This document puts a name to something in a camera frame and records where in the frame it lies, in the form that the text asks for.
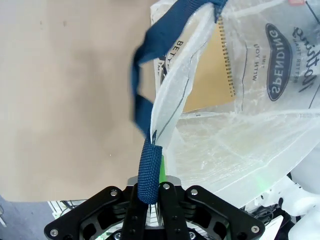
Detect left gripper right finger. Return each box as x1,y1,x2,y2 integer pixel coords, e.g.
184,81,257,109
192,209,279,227
157,154,267,240

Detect aluminium table frame rail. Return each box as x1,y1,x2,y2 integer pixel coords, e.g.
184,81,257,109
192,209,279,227
47,199,86,219

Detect translucent bag with navy handles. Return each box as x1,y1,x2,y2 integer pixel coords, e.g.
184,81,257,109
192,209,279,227
128,0,320,206

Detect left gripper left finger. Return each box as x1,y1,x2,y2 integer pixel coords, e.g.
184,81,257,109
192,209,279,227
44,184,150,240

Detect kraft spiral notebook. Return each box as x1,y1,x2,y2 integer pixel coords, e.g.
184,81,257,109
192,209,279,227
179,20,237,114

